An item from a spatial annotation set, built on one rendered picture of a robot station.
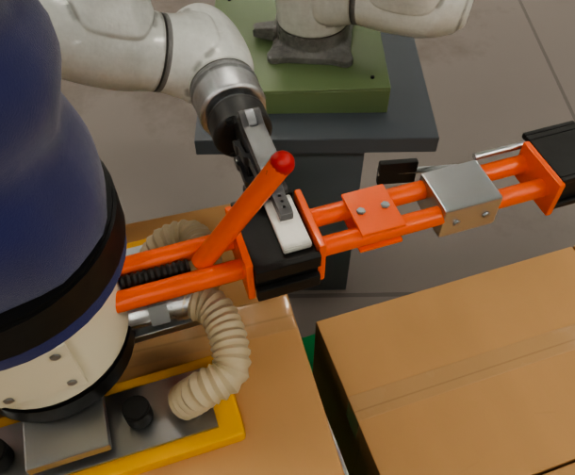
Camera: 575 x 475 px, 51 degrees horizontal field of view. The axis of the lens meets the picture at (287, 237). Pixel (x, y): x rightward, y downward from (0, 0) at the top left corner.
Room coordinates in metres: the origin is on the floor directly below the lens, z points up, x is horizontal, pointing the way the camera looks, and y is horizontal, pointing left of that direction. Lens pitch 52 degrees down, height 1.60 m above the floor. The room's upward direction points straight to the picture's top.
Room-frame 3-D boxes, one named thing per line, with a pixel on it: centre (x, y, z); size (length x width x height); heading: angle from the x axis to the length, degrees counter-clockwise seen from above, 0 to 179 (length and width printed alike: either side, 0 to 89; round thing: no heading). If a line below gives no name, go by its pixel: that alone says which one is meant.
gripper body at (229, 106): (0.55, 0.05, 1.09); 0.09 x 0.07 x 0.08; 19
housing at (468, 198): (0.46, -0.19, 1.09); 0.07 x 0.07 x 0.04; 18
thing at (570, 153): (0.49, -0.32, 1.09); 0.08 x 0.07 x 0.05; 108
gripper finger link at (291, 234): (0.40, 0.00, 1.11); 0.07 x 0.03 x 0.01; 19
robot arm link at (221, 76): (0.62, 0.07, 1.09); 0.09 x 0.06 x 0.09; 109
